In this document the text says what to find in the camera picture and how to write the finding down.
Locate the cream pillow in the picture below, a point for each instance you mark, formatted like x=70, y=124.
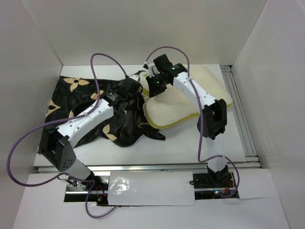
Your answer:
x=172, y=107

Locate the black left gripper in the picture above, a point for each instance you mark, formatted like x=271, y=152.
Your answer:
x=135, y=107

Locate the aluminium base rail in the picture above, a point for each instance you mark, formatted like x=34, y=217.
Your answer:
x=250, y=164

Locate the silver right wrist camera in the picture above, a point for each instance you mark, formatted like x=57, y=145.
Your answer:
x=152, y=69

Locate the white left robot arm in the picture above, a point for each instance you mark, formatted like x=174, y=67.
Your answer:
x=58, y=142

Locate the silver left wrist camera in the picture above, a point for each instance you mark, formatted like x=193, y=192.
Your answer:
x=135, y=77

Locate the white cover plate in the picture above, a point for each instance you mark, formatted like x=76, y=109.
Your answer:
x=150, y=189

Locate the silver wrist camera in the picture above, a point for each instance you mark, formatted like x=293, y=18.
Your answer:
x=152, y=69
x=135, y=77

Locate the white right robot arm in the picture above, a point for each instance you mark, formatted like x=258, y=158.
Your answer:
x=213, y=112

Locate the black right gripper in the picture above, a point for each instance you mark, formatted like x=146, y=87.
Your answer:
x=153, y=90

